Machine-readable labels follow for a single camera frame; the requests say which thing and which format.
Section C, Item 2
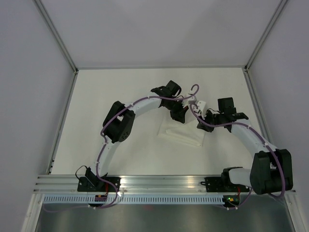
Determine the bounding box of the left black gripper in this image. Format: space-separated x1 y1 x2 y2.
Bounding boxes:
164 99 188 124

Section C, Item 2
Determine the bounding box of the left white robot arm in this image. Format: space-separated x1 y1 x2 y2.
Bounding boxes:
88 81 188 191

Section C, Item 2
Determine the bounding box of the white cloth napkin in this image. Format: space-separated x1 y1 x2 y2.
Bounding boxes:
158 117 205 147

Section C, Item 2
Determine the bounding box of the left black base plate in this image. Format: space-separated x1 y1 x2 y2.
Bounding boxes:
77 176 121 192

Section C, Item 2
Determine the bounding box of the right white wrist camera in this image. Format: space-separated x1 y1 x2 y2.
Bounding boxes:
193 101 207 119

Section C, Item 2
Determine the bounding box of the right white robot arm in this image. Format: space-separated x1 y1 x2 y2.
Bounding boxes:
190 97 293 198

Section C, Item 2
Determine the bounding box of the purple cable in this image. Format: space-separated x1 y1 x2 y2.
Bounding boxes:
190 102 285 210
43 84 201 213

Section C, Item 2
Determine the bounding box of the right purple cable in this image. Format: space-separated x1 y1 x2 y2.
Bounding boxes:
190 102 285 210

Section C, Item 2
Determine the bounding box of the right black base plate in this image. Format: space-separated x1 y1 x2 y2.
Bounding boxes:
200 176 250 193

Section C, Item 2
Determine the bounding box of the front aluminium rail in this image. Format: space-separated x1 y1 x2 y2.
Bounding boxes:
33 175 228 194

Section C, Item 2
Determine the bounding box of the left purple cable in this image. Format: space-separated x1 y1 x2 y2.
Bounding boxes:
43 84 201 213

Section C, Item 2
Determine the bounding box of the white slotted cable duct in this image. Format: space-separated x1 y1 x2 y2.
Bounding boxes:
43 194 224 205

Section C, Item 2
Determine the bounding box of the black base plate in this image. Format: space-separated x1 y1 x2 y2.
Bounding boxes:
200 176 250 193
77 176 121 192

